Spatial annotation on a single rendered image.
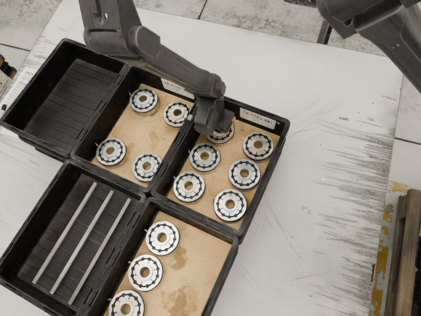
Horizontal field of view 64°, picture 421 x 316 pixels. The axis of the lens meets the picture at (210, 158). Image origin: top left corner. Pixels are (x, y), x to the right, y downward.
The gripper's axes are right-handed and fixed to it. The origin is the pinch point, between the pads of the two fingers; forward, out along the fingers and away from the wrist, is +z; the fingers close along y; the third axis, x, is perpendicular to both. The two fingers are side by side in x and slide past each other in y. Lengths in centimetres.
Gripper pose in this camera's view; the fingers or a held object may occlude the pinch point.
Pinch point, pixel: (217, 128)
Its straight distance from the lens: 114.2
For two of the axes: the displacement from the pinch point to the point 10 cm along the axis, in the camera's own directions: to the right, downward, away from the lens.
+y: 8.9, 4.0, -2.3
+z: 0.7, 3.8, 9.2
